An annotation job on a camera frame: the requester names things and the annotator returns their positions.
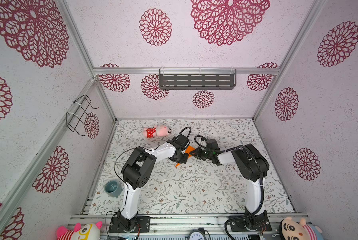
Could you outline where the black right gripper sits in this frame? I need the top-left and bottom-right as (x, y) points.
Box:
(190, 147), (213, 161)

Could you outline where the orange square paper sheet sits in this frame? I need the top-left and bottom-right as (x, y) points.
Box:
(175, 146), (195, 168)

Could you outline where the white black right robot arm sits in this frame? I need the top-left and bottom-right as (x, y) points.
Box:
(189, 144), (269, 216)

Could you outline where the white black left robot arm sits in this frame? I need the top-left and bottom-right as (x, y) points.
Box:
(121, 141), (189, 220)

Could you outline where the pink pig plush toy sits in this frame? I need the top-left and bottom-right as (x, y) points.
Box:
(143, 125), (172, 139)

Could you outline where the teal cup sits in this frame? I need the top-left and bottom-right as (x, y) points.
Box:
(104, 180), (123, 198)

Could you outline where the round gauge clock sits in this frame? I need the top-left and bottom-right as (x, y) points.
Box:
(187, 228), (206, 240)

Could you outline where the pink white plush toy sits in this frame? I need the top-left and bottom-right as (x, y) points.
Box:
(57, 221), (103, 240)

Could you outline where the boy face plush toy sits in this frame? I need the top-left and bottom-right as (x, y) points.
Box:
(278, 217), (324, 240)

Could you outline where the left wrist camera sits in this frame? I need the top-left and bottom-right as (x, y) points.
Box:
(172, 134), (189, 150)

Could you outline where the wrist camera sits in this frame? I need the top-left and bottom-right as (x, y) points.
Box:
(172, 134), (189, 150)
(206, 139), (220, 152)

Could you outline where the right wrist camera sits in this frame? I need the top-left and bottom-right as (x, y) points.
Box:
(206, 139), (220, 152)

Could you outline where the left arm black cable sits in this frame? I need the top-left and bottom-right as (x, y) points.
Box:
(114, 146), (138, 187)

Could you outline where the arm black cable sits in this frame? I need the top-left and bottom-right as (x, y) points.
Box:
(194, 134), (265, 240)
(114, 146), (138, 187)

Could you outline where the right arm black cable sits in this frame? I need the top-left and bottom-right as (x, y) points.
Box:
(194, 134), (265, 240)

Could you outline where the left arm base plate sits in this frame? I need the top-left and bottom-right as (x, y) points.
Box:
(109, 215), (151, 233)

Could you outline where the grey wall shelf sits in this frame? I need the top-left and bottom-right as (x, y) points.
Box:
(158, 69), (236, 90)

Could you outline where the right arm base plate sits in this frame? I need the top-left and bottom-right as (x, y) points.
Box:
(229, 211), (272, 232)

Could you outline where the black wire wall rack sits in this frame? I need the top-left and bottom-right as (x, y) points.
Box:
(65, 95), (100, 139)

